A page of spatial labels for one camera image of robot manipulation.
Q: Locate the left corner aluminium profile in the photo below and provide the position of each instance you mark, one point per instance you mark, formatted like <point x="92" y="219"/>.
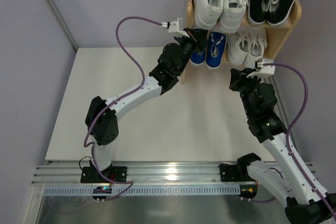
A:
<point x="59" y="18"/>

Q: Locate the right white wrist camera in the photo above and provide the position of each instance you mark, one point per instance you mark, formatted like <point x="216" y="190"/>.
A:
<point x="264" y="68"/>

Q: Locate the perforated cable tray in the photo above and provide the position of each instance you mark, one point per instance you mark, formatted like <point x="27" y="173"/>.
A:
<point x="143" y="190"/>

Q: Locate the blue canvas sneaker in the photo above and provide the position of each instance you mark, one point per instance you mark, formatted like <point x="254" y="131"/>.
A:
<point x="215" y="49"/>
<point x="198" y="58"/>

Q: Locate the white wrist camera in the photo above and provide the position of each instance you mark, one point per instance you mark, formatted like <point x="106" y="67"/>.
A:
<point x="264" y="68"/>
<point x="175" y="28"/>

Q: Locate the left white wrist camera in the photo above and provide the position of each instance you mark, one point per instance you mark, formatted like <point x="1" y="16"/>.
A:
<point x="175" y="28"/>

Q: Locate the aluminium front rail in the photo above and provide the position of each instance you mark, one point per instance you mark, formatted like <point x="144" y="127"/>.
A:
<point x="64" y="173"/>

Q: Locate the white low sneaker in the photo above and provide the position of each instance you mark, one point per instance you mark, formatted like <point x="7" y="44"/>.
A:
<point x="238" y="47"/>
<point x="257" y="46"/>

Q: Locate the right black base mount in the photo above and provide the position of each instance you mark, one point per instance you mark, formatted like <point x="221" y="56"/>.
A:
<point x="229" y="173"/>

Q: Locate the wooden two-tier shoe shelf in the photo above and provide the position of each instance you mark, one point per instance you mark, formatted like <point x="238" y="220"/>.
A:
<point x="276" y="36"/>

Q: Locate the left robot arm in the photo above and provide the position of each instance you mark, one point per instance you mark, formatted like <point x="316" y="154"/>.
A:
<point x="104" y="114"/>

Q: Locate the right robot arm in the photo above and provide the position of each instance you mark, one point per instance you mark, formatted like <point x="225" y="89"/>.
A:
<point x="303" y="198"/>

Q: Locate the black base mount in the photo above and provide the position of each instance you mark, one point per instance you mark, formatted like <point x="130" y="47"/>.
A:
<point x="229" y="173"/>
<point x="90" y="175"/>

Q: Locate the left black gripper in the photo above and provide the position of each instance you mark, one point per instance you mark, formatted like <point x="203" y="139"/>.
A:
<point x="193" y="40"/>

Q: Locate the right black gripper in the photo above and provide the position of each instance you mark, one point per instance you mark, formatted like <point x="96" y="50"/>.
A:
<point x="237" y="80"/>

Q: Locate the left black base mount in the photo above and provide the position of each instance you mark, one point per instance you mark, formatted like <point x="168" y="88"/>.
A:
<point x="90" y="175"/>

